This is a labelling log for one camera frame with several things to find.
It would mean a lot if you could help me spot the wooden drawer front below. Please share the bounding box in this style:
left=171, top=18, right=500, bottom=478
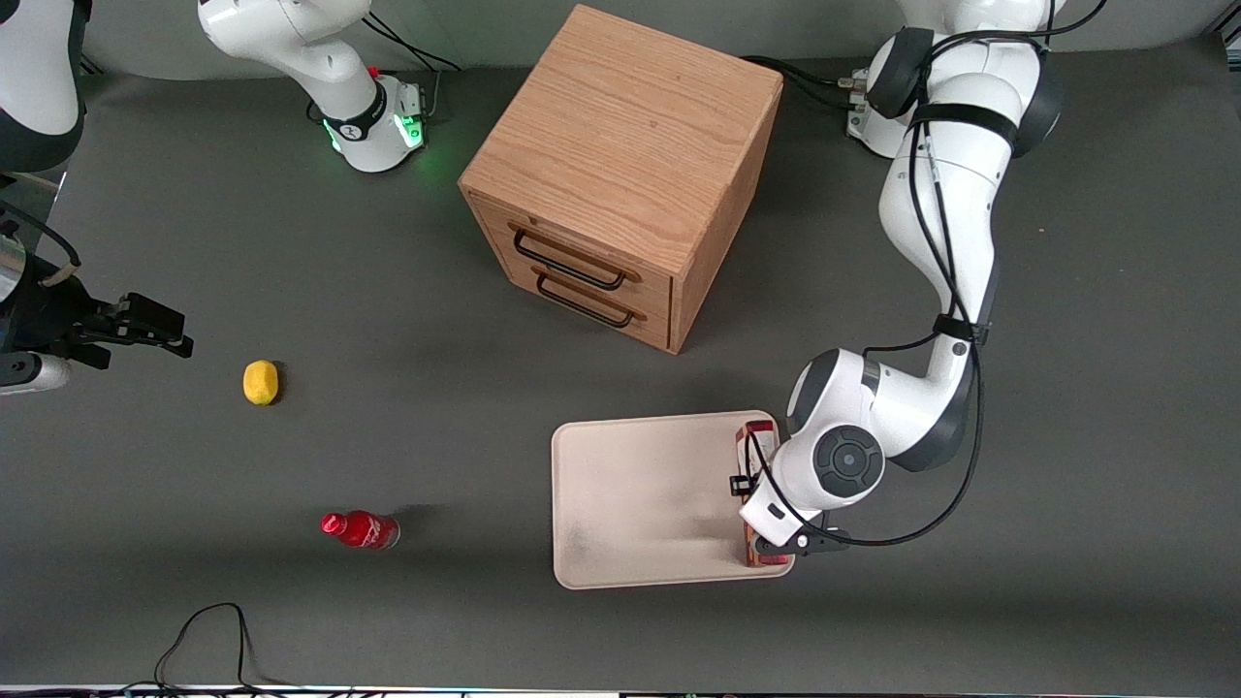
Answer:
left=482, top=254, right=674, bottom=354
left=470, top=194, right=675, bottom=316

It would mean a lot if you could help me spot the thin black table cable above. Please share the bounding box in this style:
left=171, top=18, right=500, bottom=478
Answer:
left=155, top=602, right=284, bottom=691

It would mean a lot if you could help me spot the black metal drawer handle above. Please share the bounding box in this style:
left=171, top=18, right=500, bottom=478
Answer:
left=533, top=271, right=649, bottom=331
left=510, top=225, right=644, bottom=292

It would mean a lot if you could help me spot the yellow lemon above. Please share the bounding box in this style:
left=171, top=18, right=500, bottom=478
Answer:
left=242, top=360, right=280, bottom=406

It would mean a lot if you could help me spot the black left arm base cable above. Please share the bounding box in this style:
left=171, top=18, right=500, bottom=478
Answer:
left=742, top=55, right=866, bottom=111

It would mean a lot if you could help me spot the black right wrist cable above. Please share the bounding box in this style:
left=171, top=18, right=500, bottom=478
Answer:
left=0, top=202, right=82, bottom=288

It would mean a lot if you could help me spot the black right arm base cable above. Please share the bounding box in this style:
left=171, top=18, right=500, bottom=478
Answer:
left=364, top=12, right=464, bottom=75

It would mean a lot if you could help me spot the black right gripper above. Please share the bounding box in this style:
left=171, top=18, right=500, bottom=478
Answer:
left=10, top=254, right=194, bottom=370

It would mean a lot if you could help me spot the red cookie box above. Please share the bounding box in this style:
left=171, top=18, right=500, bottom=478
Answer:
left=734, top=421, right=779, bottom=569

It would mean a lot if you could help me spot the white plastic tray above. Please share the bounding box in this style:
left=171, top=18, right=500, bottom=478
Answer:
left=551, top=410, right=796, bottom=590

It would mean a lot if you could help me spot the black arm base cable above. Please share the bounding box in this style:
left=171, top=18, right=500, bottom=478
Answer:
left=364, top=12, right=464, bottom=75
left=742, top=55, right=866, bottom=111

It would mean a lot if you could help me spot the red cola bottle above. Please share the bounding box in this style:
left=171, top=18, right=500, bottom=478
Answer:
left=320, top=510, right=401, bottom=551

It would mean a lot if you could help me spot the wooden drawer cabinet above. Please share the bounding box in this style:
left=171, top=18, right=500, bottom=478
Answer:
left=458, top=3, right=784, bottom=356

